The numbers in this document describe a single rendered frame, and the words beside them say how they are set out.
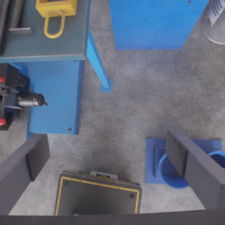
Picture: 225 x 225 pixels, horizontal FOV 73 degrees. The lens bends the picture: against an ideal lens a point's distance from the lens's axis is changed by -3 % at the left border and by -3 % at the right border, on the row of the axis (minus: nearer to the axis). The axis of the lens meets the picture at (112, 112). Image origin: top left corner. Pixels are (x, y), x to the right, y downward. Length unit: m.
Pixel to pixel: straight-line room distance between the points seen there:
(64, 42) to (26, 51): 0.18
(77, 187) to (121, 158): 0.52
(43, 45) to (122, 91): 1.11
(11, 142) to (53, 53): 1.34
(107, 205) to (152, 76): 1.31
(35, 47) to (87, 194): 1.13
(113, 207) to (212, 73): 1.62
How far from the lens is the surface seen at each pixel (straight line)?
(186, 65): 1.90
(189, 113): 1.76
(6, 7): 0.96
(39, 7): 0.81
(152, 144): 1.65
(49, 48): 0.75
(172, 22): 1.58
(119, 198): 1.42
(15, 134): 1.89
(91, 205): 1.47
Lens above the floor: 1.64
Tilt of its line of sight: 80 degrees down
